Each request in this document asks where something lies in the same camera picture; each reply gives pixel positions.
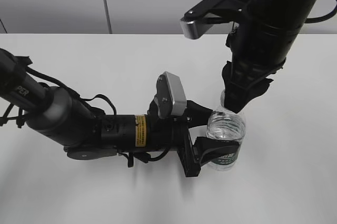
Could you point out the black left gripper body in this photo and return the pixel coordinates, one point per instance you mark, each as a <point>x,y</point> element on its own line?
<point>171,134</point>

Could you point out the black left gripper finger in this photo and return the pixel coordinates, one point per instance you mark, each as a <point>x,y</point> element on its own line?
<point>196,115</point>
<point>219,152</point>

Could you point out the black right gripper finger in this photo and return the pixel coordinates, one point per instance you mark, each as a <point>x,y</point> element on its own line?
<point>236,97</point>
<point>255,87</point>

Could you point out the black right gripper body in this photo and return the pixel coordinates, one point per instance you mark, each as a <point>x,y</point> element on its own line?
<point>237,70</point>

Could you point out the clear cestbon water bottle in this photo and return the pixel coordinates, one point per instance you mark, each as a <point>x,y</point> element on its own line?
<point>224,124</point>

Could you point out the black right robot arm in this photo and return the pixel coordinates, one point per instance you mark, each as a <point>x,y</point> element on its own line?
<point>259,46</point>

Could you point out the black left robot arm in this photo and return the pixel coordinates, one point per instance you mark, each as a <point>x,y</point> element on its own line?
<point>51,108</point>

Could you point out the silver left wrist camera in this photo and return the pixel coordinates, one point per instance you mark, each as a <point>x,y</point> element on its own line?
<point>170,96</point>

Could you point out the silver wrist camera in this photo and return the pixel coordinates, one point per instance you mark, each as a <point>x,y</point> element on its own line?
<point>170,96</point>
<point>195,22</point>

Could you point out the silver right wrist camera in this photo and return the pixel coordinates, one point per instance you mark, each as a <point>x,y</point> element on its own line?
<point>195,22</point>

